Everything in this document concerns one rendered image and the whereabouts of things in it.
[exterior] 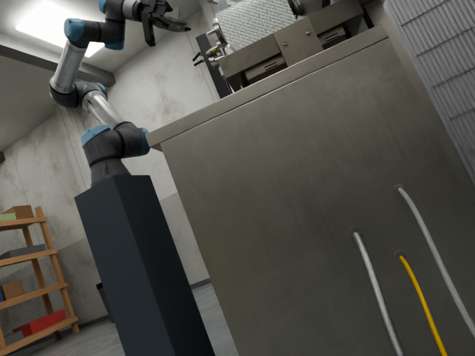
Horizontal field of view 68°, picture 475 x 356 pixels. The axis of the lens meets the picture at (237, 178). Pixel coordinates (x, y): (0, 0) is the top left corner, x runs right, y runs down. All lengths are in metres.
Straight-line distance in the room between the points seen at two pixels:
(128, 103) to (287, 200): 6.07
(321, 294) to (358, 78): 0.52
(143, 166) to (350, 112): 5.76
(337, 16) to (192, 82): 5.15
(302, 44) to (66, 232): 7.25
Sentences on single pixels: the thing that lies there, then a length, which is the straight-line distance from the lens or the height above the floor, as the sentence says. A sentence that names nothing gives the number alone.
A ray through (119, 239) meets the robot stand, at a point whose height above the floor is 0.69.
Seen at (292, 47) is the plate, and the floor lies 0.96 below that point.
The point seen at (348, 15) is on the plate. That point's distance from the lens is 1.06.
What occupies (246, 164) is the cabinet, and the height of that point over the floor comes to 0.71.
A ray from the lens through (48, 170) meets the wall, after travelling 8.21.
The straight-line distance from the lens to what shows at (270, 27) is 1.28.
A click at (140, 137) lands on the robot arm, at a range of 1.47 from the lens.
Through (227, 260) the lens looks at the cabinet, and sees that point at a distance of 0.90.
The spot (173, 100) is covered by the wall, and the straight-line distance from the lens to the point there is 6.25.
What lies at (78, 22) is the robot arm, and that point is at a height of 1.46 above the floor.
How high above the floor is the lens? 0.56
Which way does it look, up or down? 8 degrees up
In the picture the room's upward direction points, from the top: 22 degrees counter-clockwise
